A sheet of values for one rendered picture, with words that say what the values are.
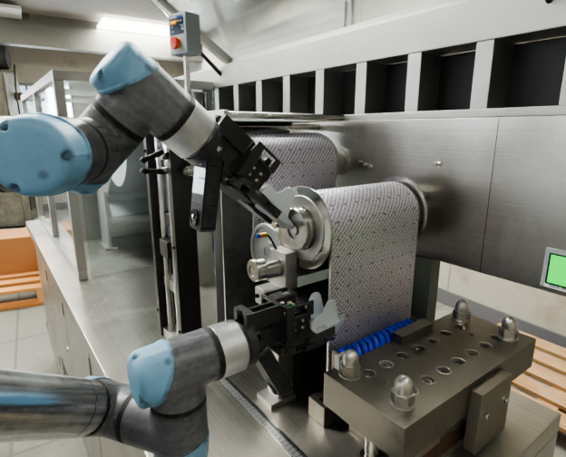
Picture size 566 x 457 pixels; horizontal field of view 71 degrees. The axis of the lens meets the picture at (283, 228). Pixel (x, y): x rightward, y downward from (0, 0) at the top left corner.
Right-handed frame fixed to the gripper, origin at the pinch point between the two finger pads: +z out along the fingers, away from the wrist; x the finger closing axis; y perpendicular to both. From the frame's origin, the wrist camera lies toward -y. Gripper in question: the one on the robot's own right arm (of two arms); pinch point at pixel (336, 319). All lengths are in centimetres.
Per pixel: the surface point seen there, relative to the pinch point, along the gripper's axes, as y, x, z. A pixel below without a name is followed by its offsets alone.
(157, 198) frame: 17, 47, -14
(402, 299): -0.9, -0.3, 18.2
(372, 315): -1.7, -0.3, 9.2
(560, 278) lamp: 8.2, -23.4, 29.3
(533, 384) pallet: -98, 23, 171
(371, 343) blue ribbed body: -5.1, -3.4, 5.7
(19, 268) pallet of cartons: -90, 371, -34
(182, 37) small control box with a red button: 56, 58, -1
